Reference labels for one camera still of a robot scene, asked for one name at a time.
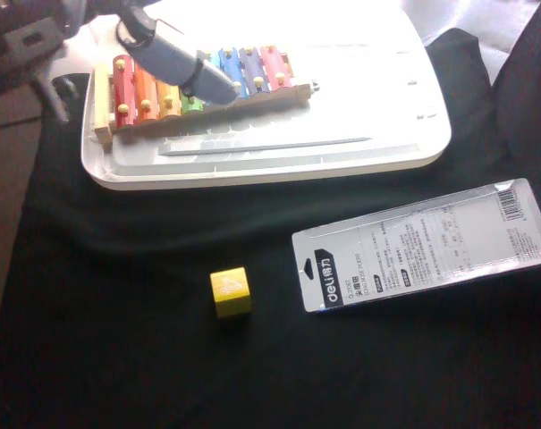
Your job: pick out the rainbow wooden toy xylophone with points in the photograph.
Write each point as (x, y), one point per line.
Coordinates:
(131, 89)

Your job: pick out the clear plastic blister package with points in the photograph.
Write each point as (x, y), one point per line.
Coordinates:
(431, 241)

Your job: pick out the yellow wooden cube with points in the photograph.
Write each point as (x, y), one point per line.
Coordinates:
(230, 292)

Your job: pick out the black table cloth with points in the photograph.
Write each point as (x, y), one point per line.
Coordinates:
(163, 357)

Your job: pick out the white sheet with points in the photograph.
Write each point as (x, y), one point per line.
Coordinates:
(498, 36)

